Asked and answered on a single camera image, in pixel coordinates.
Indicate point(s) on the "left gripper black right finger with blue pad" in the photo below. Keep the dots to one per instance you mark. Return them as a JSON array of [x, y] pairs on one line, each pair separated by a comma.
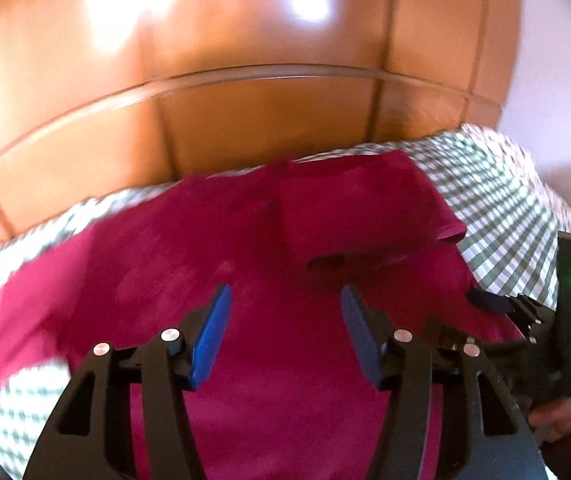
[[449, 414]]

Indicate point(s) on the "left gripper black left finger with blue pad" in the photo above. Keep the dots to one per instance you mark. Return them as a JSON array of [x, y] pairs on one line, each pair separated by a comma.
[[123, 414]]

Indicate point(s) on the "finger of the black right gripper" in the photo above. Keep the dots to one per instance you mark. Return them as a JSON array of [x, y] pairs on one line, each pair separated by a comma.
[[489, 301]]

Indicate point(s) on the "red velvet garment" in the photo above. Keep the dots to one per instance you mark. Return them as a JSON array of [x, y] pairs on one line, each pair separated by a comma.
[[286, 399]]

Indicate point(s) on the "orange wooden headboard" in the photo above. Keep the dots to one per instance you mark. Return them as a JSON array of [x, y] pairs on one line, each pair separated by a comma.
[[100, 95]]

